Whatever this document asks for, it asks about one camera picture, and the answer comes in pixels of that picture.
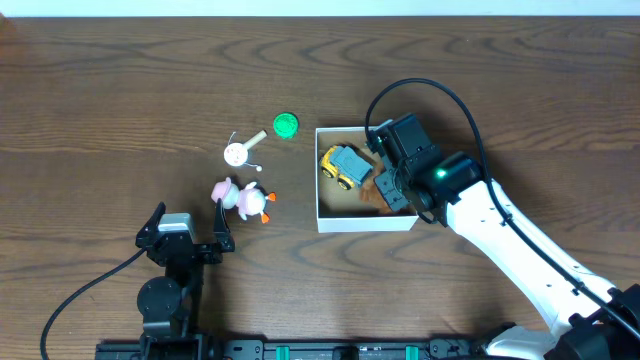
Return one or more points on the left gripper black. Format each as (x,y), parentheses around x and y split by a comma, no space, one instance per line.
(185,251)

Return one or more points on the pink white duck toy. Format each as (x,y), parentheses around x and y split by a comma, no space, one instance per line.
(249,201)

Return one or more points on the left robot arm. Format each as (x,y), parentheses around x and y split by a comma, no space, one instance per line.
(170,303)

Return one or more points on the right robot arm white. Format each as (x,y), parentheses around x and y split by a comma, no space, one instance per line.
(587,316)

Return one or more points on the green round lid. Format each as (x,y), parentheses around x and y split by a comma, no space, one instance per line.
(286,125)

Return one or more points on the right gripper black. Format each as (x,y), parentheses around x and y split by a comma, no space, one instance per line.
(391,187)

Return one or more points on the brown plush toy with carrot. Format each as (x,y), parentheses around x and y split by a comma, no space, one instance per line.
(369,193)

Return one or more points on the white cardboard box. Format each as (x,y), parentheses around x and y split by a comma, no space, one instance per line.
(339,210)

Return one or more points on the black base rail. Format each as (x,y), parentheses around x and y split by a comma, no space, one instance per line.
(300,350)

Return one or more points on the small white rattle drum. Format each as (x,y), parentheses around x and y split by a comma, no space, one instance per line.
(236,154)

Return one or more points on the grey yellow toy truck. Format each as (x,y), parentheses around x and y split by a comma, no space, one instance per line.
(342,163)

